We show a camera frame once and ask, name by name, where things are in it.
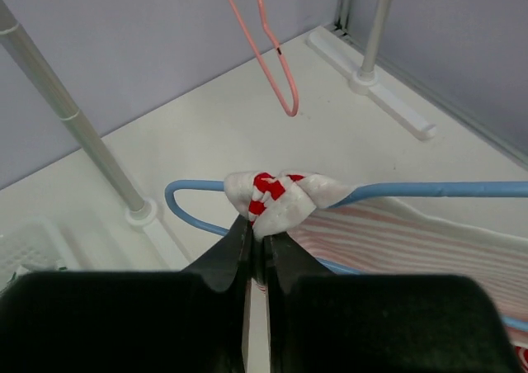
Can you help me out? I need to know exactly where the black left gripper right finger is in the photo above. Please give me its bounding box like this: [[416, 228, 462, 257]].
[[263, 234, 521, 372]]

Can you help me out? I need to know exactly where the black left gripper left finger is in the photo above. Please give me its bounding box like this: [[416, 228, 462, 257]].
[[1, 218, 252, 372]]

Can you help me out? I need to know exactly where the grey clothes rack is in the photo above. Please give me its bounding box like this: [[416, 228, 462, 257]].
[[1, 0, 436, 270]]

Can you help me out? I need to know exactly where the clear plastic basket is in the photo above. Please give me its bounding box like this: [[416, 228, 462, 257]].
[[1, 217, 81, 291]]

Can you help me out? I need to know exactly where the red striped tank top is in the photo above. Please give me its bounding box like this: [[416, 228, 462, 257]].
[[224, 172, 527, 367]]

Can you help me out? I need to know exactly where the pink wire hanger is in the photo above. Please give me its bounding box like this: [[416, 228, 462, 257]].
[[228, 0, 299, 117]]

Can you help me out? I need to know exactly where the blue wire hanger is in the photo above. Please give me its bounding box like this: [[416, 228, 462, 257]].
[[164, 179, 527, 331]]

